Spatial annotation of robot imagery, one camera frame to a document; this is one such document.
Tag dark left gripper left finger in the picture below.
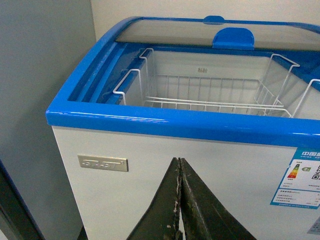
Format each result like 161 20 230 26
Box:
127 157 183 240

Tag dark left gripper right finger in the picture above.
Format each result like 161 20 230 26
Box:
180 158 255 240

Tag silver brand nameplate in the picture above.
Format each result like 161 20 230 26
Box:
77 154 129 172

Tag China energy label sticker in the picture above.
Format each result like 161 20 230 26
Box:
270 148 320 210

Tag white chest freezer blue rim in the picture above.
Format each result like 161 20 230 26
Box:
46 15 320 240

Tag dark blue-edged cabinet at left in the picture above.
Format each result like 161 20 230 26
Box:
0 164 43 240

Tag white wire freezer basket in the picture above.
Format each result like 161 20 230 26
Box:
112 48 298 118

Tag glass sliding lid blue handle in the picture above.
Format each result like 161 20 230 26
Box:
116 16 320 51

